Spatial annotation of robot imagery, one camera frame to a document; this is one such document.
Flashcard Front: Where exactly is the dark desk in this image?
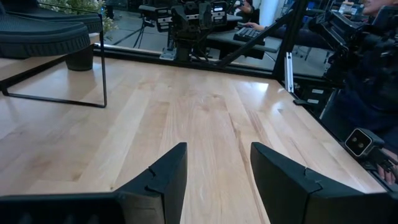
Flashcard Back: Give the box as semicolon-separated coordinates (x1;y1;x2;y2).
206;29;282;60

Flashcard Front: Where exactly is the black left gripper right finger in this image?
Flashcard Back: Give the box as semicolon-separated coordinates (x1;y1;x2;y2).
250;142;398;224

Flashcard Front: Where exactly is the small black stereo camera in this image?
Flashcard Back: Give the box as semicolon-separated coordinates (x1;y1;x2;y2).
344;127;386;158

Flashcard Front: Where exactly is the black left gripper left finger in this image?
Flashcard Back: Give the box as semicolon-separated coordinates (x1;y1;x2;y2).
0;142;188;224

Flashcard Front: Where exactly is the artificial potted plant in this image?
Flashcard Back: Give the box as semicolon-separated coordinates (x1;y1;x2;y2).
39;0;119;72

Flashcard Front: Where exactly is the black tripod stand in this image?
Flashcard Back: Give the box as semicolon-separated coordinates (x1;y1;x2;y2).
111;18;147;49

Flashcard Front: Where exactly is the black labelled equipment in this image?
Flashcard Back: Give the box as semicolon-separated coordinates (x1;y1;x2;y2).
138;4;172;32

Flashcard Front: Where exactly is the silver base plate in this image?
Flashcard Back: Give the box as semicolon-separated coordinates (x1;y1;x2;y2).
159;46;177;61

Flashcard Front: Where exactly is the silver frame bracket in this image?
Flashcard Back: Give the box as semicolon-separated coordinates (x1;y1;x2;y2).
284;52;295;93

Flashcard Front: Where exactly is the black keyboard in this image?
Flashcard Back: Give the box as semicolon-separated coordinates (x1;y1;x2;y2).
233;27;266;43

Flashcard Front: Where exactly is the person's hand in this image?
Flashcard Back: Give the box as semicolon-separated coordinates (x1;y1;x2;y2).
376;148;398;185
244;22;265;32

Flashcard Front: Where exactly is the person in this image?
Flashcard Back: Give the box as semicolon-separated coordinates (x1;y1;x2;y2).
236;0;261;24
320;0;398;147

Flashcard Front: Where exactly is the white building column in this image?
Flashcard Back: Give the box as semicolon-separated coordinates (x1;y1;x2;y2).
259;0;285;28

